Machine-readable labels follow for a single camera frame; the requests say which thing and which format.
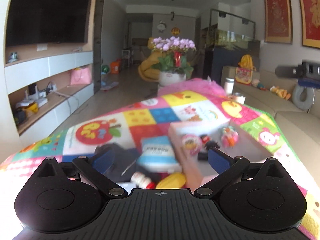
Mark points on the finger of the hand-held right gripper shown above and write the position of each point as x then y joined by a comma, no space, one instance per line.
308,83
290,71

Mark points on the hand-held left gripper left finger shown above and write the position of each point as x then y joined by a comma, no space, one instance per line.
103,158

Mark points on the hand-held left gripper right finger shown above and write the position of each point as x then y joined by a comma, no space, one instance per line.
220,158

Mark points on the black plush toy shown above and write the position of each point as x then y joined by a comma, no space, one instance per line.
122,160

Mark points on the black and red figure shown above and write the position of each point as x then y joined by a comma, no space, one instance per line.
206,140

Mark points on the pink cartoon animal toy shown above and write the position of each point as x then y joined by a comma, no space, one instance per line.
228,136

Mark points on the pink cardboard box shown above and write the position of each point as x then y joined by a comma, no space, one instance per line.
192,172

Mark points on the blue and white packet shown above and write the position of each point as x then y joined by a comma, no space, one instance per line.
155,155

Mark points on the grey neck pillow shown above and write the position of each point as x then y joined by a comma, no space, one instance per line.
297,97

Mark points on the orange plush toy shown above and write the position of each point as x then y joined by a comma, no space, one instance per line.
280,92

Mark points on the pink and teal plush toy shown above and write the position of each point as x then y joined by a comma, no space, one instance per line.
258,84

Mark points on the white foam rocket red fins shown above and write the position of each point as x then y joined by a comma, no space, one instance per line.
140,178

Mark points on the yellow backpack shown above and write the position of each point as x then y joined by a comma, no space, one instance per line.
246,61

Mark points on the colourful cartoon paper bag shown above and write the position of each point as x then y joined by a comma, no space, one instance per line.
244,75

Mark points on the yellow corn toy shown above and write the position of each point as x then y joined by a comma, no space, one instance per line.
172,180

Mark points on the white cup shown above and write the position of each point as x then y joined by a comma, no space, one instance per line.
229,87

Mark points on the colourful cartoon play mat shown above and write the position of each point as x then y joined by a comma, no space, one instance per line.
150,115

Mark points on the glass fish tank black stand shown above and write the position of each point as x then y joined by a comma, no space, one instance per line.
225,55

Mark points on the pink gift bag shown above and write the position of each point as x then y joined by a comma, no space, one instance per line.
80,77

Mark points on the watermelon ball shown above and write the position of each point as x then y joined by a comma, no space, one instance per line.
105,69

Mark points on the yellow cardboard box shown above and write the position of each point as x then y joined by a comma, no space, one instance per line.
30,107

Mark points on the orange box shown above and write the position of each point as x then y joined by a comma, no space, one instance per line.
115,67

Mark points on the white router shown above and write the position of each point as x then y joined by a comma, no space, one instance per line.
32,92

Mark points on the large yellow plush toy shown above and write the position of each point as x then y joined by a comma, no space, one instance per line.
147,67

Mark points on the white stool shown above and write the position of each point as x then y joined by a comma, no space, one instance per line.
126,58

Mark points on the white wooden television cabinet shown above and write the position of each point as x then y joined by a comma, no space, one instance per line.
30,72

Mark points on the purple orchid in white pot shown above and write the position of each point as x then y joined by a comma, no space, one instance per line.
173,45

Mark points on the small shelf figurine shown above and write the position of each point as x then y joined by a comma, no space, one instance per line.
13,57

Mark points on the black television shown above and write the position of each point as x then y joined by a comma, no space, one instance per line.
47,12

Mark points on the red framed wall picture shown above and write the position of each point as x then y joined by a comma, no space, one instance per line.
311,12
278,15

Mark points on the yellow round wall ornament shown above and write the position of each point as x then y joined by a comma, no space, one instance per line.
176,31

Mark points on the round wall clock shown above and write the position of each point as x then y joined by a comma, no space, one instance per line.
161,26

